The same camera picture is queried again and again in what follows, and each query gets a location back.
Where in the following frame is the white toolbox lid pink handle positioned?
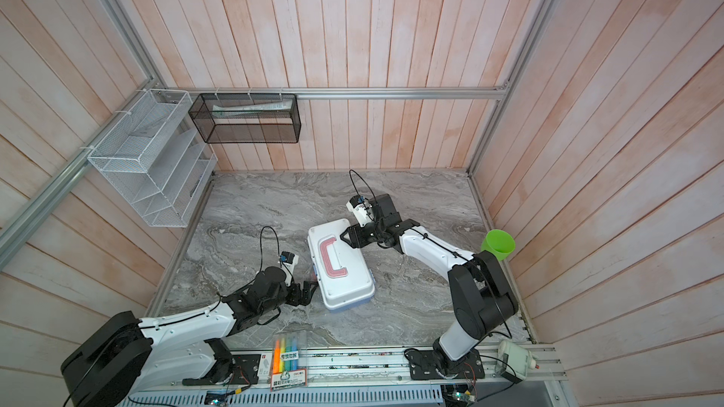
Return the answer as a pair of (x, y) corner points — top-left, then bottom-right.
(307, 219), (376, 305)

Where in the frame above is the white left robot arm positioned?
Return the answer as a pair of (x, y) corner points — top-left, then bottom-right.
(60, 267), (319, 406)

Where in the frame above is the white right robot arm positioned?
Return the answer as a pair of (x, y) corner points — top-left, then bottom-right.
(341, 194), (518, 380)

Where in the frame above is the highlighter marker pack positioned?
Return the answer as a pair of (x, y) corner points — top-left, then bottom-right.
(270, 332), (307, 392)

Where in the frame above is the green plastic goblet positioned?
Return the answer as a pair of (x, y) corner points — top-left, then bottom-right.
(481, 229), (517, 261)

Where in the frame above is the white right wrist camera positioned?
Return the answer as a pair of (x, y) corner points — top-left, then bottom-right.
(346, 195), (375, 227)

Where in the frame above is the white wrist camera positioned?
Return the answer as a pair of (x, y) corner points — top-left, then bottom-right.
(346, 195), (375, 227)
(279, 251), (298, 278)

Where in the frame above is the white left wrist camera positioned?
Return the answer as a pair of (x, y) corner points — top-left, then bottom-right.
(279, 251), (298, 278)

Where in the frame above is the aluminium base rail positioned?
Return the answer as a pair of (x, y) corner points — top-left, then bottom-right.
(121, 346), (577, 406)

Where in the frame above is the horizontal aluminium wall rail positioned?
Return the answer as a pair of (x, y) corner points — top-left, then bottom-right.
(163, 87), (508, 101)

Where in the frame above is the black wire mesh basket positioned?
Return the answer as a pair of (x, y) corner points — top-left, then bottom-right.
(190, 92), (302, 144)

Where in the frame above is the white wire mesh shelf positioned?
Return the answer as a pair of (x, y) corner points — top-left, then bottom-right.
(89, 90), (217, 228)

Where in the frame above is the white box on rail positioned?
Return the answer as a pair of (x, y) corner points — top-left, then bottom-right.
(495, 339), (539, 384)

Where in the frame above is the left aluminium frame rail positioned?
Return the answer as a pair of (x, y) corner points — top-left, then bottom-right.
(1, 77), (158, 269)

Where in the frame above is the right aluminium frame post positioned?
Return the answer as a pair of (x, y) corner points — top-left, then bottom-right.
(466, 0), (557, 178)

